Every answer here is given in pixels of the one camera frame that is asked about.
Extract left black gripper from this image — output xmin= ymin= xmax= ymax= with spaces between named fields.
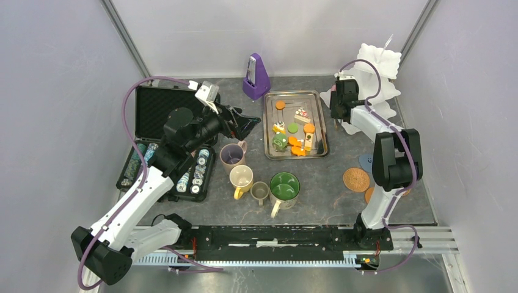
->
xmin=184 ymin=99 xmax=260 ymax=153

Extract green swirl roll cake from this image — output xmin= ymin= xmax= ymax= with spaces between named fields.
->
xmin=272 ymin=132 xmax=288 ymax=151

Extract layered strawberry cake slice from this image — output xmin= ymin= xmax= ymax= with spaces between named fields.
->
xmin=294 ymin=107 xmax=311 ymax=125

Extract yellow rectangular cake bar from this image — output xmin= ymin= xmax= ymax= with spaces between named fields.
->
xmin=304 ymin=132 xmax=314 ymax=152

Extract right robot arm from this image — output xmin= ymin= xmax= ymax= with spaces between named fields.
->
xmin=330 ymin=75 xmax=422 ymax=249

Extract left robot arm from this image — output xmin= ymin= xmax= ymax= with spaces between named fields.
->
xmin=71 ymin=104 xmax=261 ymax=290

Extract steel serving tray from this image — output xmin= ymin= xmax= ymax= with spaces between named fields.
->
xmin=263 ymin=90 xmax=329 ymax=160

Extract white three-tier cake stand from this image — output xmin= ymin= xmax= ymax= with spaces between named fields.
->
xmin=341 ymin=36 xmax=401 ymax=120

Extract pink mug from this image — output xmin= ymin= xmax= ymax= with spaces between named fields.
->
xmin=219 ymin=140 xmax=247 ymax=175

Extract purple metronome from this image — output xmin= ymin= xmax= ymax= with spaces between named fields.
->
xmin=243 ymin=53 xmax=271 ymax=101

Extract yellow cake slice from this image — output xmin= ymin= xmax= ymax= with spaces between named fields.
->
xmin=272 ymin=121 xmax=285 ymax=134

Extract small orange macaron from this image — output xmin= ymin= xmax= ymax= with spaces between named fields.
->
xmin=275 ymin=101 xmax=285 ymax=110

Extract orange sandwich cookie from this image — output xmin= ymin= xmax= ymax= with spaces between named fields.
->
xmin=304 ymin=123 xmax=316 ymax=134

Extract green macaron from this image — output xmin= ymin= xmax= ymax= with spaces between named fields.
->
xmin=288 ymin=123 xmax=299 ymax=134

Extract upper orange fish cake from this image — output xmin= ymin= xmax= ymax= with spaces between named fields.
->
xmin=288 ymin=136 xmax=303 ymax=149

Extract orange fish cake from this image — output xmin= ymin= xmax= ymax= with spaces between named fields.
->
xmin=288 ymin=136 xmax=303 ymax=149
xmin=291 ymin=146 xmax=306 ymax=157

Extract lower orange fish cake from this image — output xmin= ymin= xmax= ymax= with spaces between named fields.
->
xmin=291 ymin=146 xmax=306 ymax=157

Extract blue smiley coaster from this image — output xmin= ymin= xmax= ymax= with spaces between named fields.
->
xmin=359 ymin=153 xmax=373 ymax=173

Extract small grey-green mug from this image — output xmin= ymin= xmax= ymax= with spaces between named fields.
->
xmin=250 ymin=181 xmax=269 ymax=206

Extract black poker chip case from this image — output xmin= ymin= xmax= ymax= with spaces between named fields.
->
xmin=134 ymin=85 xmax=217 ymax=202

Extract green interior mushroom mug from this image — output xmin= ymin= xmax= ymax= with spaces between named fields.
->
xmin=269 ymin=172 xmax=301 ymax=219

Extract woven brown coaster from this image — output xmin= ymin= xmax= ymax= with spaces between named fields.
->
xmin=343 ymin=167 xmax=370 ymax=192

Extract orange round coaster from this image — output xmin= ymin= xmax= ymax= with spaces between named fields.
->
xmin=364 ymin=187 xmax=374 ymax=203

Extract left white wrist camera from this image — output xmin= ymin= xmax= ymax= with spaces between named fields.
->
xmin=188 ymin=81 xmax=219 ymax=115

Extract cream yellow-handled mug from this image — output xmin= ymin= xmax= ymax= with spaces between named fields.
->
xmin=229 ymin=165 xmax=254 ymax=200

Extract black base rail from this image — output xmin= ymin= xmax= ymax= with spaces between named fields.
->
xmin=165 ymin=224 xmax=394 ymax=263

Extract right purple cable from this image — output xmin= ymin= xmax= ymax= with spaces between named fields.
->
xmin=339 ymin=59 xmax=421 ymax=273

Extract white cable duct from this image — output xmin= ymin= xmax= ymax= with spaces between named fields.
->
xmin=95 ymin=226 xmax=458 ymax=269

